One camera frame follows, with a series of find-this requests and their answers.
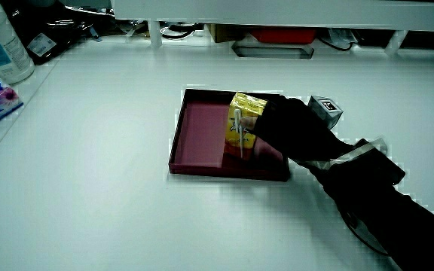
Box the person's right hand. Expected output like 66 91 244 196
240 94 355 163

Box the yellow ice redtea carton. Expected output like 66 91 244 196
223 91 269 162

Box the red box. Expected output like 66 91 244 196
249 28 318 45

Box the black plastic bag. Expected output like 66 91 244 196
0 0 117 65

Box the black cable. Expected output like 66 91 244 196
159 23 199 41
316 34 356 53

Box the white shelf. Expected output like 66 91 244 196
111 0 434 57

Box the grey flat tray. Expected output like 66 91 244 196
231 38 315 60

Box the brown cardboard box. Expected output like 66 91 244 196
206 23 249 44

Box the dark red square tray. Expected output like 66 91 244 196
167 87 292 183

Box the person's right forearm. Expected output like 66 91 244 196
296 137 434 271

